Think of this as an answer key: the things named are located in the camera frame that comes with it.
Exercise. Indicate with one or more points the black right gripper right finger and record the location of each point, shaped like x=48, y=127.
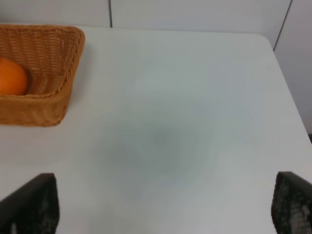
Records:
x=291, y=208

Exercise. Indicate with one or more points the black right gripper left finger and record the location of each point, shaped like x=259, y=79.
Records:
x=33, y=208

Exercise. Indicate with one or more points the orange fruit with stem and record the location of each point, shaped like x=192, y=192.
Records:
x=13, y=78

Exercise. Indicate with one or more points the orange wicker basket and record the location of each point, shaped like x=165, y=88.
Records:
x=50, y=55

